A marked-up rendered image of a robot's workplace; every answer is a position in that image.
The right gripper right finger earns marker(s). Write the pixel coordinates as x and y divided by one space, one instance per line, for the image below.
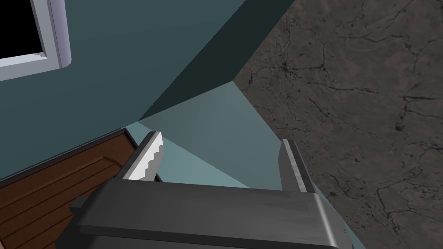
293 169

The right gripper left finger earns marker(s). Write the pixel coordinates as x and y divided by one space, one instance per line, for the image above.
147 160

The brown wooden door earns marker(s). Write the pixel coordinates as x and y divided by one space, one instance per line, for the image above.
52 193

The white framed window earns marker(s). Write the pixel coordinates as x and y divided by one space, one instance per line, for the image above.
52 41

